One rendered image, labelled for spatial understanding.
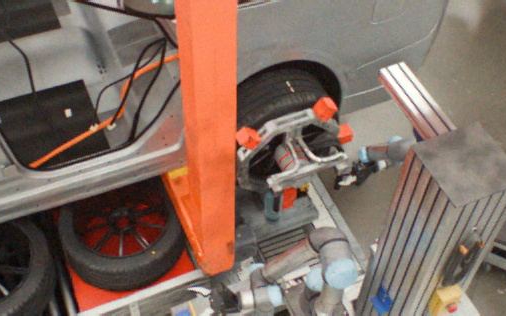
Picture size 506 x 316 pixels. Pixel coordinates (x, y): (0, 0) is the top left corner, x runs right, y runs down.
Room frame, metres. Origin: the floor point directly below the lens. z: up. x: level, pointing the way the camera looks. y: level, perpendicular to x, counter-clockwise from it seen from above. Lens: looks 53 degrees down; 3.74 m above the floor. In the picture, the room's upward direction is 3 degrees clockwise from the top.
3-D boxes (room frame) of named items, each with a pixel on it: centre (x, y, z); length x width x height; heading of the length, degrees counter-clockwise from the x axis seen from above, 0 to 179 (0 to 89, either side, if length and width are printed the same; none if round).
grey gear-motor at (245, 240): (2.14, 0.12, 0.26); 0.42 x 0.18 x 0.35; 26
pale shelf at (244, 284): (1.57, 0.15, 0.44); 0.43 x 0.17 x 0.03; 116
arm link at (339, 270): (1.31, -0.33, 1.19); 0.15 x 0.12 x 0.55; 12
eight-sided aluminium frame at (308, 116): (2.24, -0.17, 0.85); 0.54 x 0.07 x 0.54; 116
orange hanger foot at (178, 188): (2.10, 0.32, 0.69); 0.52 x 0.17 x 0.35; 26
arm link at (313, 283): (1.43, -0.31, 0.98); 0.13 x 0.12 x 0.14; 12
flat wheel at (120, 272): (2.04, 0.68, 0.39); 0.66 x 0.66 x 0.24
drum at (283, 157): (2.18, -0.20, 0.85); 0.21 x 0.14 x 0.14; 26
